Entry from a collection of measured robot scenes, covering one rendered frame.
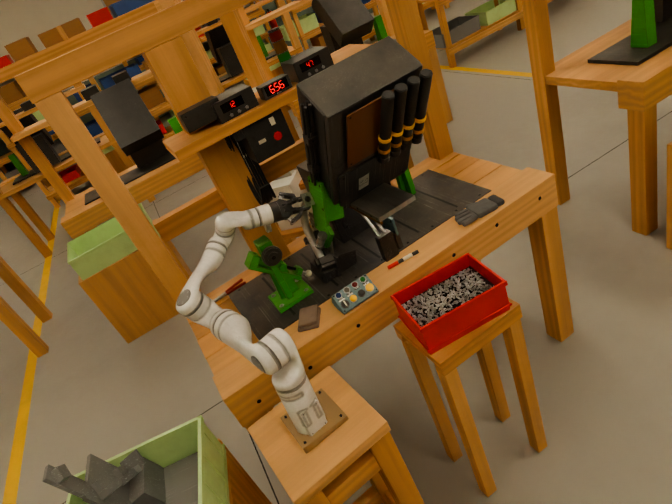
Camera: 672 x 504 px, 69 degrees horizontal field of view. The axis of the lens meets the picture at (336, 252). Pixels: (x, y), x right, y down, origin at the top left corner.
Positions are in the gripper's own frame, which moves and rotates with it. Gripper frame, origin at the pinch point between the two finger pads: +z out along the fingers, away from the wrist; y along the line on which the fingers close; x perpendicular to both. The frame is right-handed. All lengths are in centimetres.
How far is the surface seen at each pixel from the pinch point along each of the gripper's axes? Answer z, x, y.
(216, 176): -24.5, 11.2, 26.3
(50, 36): -70, 438, 543
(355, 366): 28, 106, -58
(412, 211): 47, 11, -13
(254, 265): -25.8, 4.5, -15.7
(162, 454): -73, 8, -62
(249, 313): -29.9, 26.7, -26.4
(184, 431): -65, 1, -59
